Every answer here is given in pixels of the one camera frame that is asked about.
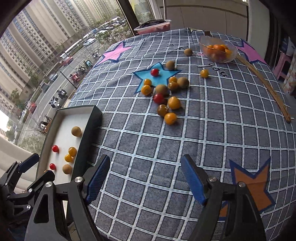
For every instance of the red tomato in cluster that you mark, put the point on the red tomato in cluster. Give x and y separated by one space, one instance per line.
158 98

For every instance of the large brown kiwi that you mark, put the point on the large brown kiwi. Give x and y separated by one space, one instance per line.
183 82

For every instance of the red cherry tomato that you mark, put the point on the red cherry tomato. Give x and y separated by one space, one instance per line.
52 166

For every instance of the orange tangerine in bowl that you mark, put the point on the orange tangerine in bowl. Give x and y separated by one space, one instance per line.
220 48

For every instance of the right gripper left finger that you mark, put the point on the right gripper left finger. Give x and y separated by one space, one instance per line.
48 222

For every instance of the kiwi near bowl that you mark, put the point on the kiwi near bowl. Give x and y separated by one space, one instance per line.
188 52

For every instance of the yellow tomato beside kiwi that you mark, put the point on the yellow tomato beside kiwi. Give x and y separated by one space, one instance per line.
173 86

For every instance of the kiwi on blue star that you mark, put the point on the kiwi on blue star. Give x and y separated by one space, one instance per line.
170 65

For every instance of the yellow tomato left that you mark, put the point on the yellow tomato left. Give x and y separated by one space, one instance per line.
147 82

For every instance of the clear glass fruit bowl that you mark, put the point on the clear glass fruit bowl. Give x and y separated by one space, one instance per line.
206 46

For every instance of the pink plastic stool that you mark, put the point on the pink plastic stool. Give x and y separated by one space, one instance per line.
278 70

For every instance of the lone yellow tomato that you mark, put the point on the lone yellow tomato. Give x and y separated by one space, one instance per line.
204 73

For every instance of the red tomato on blue star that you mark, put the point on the red tomato on blue star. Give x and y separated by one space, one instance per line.
154 72

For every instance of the checkered grey tablecloth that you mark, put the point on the checkered grey tablecloth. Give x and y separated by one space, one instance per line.
228 123

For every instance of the brown kiwi fruit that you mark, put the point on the brown kiwi fruit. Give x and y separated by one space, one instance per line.
76 131

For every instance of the white tray with dark rim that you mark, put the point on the white tray with dark rim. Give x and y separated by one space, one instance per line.
67 152

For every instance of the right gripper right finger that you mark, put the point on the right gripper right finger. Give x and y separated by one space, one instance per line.
242 220

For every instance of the brown kiwi in cluster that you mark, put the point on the brown kiwi in cluster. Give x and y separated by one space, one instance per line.
162 89

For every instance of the white cabinet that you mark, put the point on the white cabinet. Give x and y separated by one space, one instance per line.
226 17

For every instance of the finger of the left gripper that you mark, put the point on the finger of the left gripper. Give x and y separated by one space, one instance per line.
27 163
34 182

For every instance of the long wooden stick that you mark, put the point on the long wooden stick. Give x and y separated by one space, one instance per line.
275 96

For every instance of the pink container with black item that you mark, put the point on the pink container with black item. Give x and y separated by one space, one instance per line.
153 26

